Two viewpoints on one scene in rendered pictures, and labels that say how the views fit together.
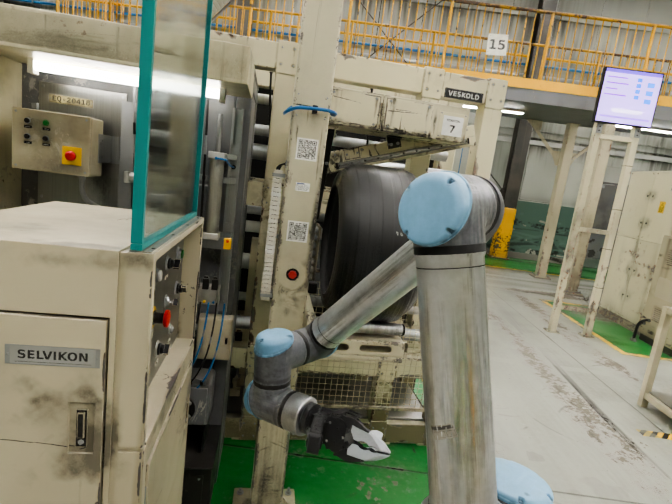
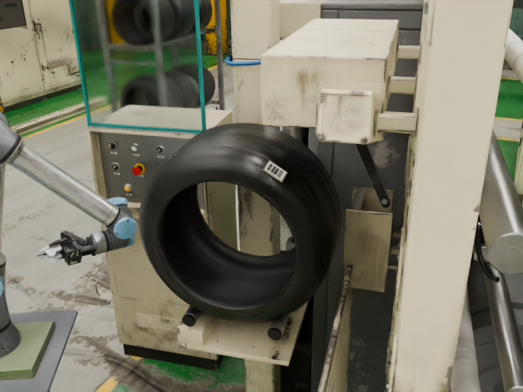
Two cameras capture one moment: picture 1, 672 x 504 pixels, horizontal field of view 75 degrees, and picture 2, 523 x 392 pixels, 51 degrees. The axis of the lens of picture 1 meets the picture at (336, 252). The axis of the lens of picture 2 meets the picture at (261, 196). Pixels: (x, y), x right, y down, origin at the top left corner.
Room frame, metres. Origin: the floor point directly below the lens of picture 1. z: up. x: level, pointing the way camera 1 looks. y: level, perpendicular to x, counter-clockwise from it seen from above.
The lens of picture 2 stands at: (2.39, -1.47, 1.97)
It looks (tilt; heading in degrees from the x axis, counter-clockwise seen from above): 24 degrees down; 115
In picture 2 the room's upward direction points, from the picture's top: 1 degrees counter-clockwise
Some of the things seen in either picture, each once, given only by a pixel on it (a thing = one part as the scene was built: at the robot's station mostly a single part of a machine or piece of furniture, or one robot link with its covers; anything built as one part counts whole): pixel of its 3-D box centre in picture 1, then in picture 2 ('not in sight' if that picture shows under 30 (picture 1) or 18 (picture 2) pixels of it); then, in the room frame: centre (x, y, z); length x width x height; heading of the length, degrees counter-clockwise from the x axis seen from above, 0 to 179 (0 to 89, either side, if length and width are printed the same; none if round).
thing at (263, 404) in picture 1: (272, 401); (117, 237); (0.99, 0.11, 0.88); 0.12 x 0.09 x 0.10; 59
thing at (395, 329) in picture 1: (358, 326); (207, 290); (1.55, -0.12, 0.90); 0.35 x 0.05 x 0.05; 99
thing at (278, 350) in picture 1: (276, 356); (117, 213); (1.00, 0.11, 0.99); 0.12 x 0.09 x 0.12; 139
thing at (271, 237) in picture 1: (272, 235); not in sight; (1.58, 0.24, 1.19); 0.05 x 0.04 x 0.48; 9
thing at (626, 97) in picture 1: (627, 98); not in sight; (4.79, -2.78, 2.60); 0.60 x 0.05 x 0.55; 89
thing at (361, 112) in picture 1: (391, 118); (339, 64); (2.00, -0.17, 1.71); 0.61 x 0.25 x 0.15; 99
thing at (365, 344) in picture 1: (354, 343); (208, 305); (1.55, -0.11, 0.84); 0.36 x 0.09 x 0.06; 99
